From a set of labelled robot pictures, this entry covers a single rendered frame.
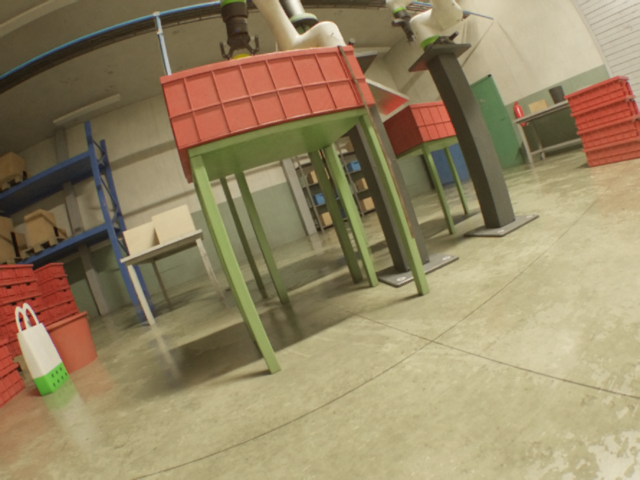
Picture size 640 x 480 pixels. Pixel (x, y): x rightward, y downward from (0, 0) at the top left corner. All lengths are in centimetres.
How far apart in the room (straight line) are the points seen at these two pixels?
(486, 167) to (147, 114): 689
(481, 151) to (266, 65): 104
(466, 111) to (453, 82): 16
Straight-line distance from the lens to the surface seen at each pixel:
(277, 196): 691
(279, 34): 153
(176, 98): 86
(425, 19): 171
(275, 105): 87
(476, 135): 155
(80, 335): 211
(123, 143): 734
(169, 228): 250
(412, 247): 97
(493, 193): 154
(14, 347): 332
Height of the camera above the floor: 35
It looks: 4 degrees down
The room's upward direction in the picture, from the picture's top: 20 degrees counter-clockwise
